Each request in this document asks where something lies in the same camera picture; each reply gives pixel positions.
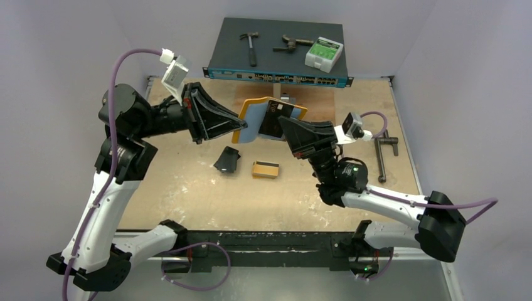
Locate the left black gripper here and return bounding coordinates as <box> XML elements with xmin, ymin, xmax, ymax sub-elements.
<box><xmin>134</xmin><ymin>82</ymin><xmax>246</xmax><ymax>144</ymax></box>

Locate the single black VIP card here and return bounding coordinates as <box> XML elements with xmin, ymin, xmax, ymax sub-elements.
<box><xmin>258</xmin><ymin>99</ymin><xmax>294</xmax><ymax>139</ymax></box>

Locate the orange leather card holder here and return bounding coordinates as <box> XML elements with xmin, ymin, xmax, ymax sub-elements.
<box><xmin>231</xmin><ymin>97</ymin><xmax>308</xmax><ymax>144</ymax></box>

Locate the black credit card stack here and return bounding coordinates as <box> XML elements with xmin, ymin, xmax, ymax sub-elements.
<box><xmin>213</xmin><ymin>146</ymin><xmax>241</xmax><ymax>174</ymax></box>

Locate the gold credit card stack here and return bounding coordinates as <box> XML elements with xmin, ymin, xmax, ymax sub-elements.
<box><xmin>252</xmin><ymin>161</ymin><xmax>280</xmax><ymax>179</ymax></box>

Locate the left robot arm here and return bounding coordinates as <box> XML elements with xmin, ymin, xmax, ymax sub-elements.
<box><xmin>46</xmin><ymin>82</ymin><xmax>247</xmax><ymax>300</ymax></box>

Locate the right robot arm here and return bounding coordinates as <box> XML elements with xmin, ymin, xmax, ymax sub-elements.
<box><xmin>278</xmin><ymin>116</ymin><xmax>467</xmax><ymax>263</ymax></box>

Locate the plywood board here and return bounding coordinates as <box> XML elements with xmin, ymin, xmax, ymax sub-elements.
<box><xmin>231</xmin><ymin>83</ymin><xmax>336</xmax><ymax>124</ymax></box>

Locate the small hammer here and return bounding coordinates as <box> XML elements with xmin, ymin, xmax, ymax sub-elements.
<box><xmin>239</xmin><ymin>31</ymin><xmax>259</xmax><ymax>67</ymax></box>

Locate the white green electronic box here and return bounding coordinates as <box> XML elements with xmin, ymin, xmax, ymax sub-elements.
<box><xmin>304</xmin><ymin>37</ymin><xmax>344</xmax><ymax>73</ymax></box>

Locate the brass clamp tool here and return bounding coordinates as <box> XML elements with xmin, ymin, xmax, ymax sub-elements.
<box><xmin>272</xmin><ymin>34</ymin><xmax>314</xmax><ymax>53</ymax></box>

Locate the metal stand bracket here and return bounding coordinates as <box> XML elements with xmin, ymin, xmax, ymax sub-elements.
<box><xmin>280</xmin><ymin>93</ymin><xmax>296</xmax><ymax>104</ymax></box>

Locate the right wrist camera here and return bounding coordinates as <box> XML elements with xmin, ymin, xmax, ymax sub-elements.
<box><xmin>334</xmin><ymin>112</ymin><xmax>373</xmax><ymax>145</ymax></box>

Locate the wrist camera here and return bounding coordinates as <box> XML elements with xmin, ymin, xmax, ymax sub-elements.
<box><xmin>159</xmin><ymin>48</ymin><xmax>191</xmax><ymax>105</ymax></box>
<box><xmin>334</xmin><ymin>112</ymin><xmax>373</xmax><ymax>145</ymax></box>

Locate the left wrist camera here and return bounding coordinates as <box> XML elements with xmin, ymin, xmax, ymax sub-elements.
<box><xmin>159</xmin><ymin>48</ymin><xmax>191</xmax><ymax>105</ymax></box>

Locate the dark metal T-handle tool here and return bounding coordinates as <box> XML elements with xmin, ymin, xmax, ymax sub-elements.
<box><xmin>374</xmin><ymin>129</ymin><xmax>400</xmax><ymax>184</ymax></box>

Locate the blue network switch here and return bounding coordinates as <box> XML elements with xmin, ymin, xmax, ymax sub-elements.
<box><xmin>203</xmin><ymin>17</ymin><xmax>353</xmax><ymax>88</ymax></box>

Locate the aluminium frame rail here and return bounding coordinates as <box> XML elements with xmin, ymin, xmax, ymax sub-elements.
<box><xmin>81</xmin><ymin>76</ymin><xmax>156</xmax><ymax>301</ymax></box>

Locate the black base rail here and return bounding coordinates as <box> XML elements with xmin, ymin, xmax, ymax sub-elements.
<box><xmin>165</xmin><ymin>230</ymin><xmax>392</xmax><ymax>273</ymax></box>

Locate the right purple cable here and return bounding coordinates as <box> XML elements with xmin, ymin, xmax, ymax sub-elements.
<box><xmin>359</xmin><ymin>111</ymin><xmax>499</xmax><ymax>282</ymax></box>

